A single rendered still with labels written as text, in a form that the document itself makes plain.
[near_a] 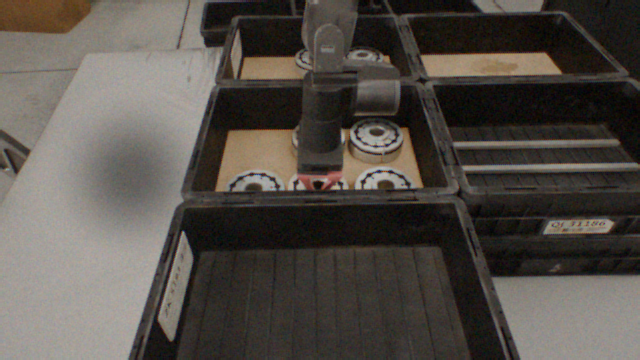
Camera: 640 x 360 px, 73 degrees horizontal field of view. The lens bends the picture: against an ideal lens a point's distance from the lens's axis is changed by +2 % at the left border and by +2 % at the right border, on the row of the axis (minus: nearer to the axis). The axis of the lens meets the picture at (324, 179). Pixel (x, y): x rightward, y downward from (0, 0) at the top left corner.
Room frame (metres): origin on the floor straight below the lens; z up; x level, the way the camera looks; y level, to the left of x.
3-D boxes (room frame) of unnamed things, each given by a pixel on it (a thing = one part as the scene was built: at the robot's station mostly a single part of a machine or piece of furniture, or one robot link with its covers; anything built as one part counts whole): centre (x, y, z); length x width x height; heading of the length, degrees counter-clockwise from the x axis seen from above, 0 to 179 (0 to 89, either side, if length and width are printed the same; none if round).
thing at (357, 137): (0.63, -0.10, 0.86); 0.10 x 0.10 x 0.01
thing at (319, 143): (0.49, 0.01, 0.98); 0.10 x 0.07 x 0.07; 1
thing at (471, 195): (0.56, -0.39, 0.92); 0.40 x 0.30 x 0.02; 91
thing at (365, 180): (0.49, -0.10, 0.86); 0.10 x 0.10 x 0.01
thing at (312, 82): (0.49, 0.00, 1.04); 0.07 x 0.06 x 0.07; 96
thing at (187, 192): (0.55, 0.01, 0.92); 0.40 x 0.30 x 0.02; 91
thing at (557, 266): (0.56, -0.39, 0.76); 0.40 x 0.30 x 0.12; 91
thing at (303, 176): (0.47, 0.01, 0.91); 0.07 x 0.07 x 0.09; 1
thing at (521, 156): (0.56, -0.39, 0.87); 0.40 x 0.30 x 0.11; 91
